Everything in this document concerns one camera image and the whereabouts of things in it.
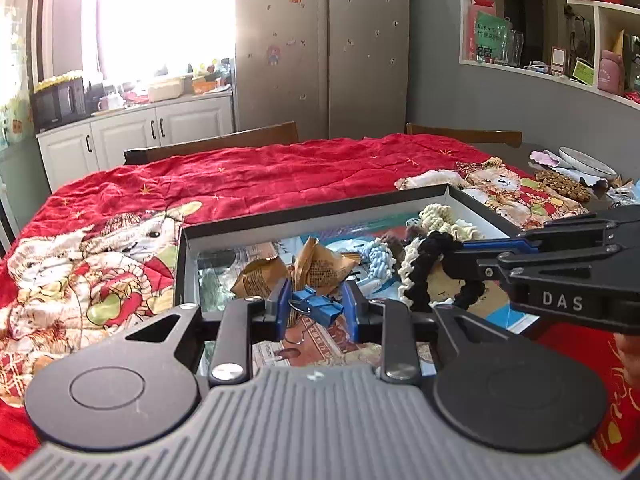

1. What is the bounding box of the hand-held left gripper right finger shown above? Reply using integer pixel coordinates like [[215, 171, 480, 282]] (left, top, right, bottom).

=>
[[345, 280, 516, 381]]

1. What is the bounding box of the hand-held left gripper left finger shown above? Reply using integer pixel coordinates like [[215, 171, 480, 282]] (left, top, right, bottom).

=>
[[125, 277, 292, 386]]

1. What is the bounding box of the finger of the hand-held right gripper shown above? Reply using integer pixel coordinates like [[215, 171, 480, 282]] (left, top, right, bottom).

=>
[[443, 245, 621, 281], [462, 220, 618, 254]]

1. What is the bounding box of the blue binder clip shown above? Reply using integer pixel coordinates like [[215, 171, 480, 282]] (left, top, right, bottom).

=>
[[285, 286, 347, 347]]

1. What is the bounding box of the black white-edged scrunchie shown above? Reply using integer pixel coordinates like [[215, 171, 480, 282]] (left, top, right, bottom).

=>
[[398, 232, 487, 317]]

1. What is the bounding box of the blue crochet scrunchie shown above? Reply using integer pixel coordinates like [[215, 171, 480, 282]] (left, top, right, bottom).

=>
[[359, 239, 400, 282]]

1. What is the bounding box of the brown crochet scrunchie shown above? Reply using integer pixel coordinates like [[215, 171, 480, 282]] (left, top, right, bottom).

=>
[[380, 233, 410, 257]]

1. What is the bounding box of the black shallow box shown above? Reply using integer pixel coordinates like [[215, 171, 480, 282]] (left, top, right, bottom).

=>
[[175, 182, 567, 377]]

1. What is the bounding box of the brown snack packet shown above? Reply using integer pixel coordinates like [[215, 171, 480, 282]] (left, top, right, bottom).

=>
[[230, 257, 287, 302], [292, 236, 362, 297]]

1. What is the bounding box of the cream crochet scrunchie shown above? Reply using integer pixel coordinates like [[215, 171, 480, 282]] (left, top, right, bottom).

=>
[[417, 202, 485, 242]]

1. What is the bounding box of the brown beaded mat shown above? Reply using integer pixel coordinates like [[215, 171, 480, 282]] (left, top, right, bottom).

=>
[[534, 169, 591, 204]]

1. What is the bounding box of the pink paper flower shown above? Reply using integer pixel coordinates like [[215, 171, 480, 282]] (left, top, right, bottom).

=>
[[529, 149, 564, 169]]

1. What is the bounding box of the dark wooden chair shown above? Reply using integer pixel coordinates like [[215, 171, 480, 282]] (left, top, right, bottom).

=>
[[404, 122, 524, 149], [123, 121, 300, 166]]

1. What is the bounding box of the white bowl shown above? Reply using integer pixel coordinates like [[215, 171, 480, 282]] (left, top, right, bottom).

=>
[[558, 146, 619, 179]]

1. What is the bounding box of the red printed blanket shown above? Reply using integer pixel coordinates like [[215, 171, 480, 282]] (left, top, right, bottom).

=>
[[0, 134, 640, 461]]

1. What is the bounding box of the small green card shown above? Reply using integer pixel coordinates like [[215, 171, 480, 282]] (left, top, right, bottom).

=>
[[572, 58, 597, 85]]

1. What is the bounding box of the clear drinking glass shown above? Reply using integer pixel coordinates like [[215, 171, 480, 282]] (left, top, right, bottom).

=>
[[506, 30, 524, 66]]

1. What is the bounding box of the green printed package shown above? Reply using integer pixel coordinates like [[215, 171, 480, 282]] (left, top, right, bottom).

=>
[[472, 10, 511, 64]]

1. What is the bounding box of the white kitchen cabinet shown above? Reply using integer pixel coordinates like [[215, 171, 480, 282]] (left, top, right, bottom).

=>
[[37, 92, 236, 197]]

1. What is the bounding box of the white plastic container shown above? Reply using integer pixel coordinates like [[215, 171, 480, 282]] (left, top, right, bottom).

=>
[[148, 79, 184, 103]]

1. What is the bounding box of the silver two-door refrigerator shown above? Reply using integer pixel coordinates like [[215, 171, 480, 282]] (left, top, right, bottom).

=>
[[234, 0, 412, 139]]

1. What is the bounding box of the black microwave oven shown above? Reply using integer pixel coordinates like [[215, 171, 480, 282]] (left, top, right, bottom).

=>
[[32, 78, 87, 131]]

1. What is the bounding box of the white wall shelf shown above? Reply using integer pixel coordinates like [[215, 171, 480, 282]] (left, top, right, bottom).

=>
[[458, 0, 640, 111]]

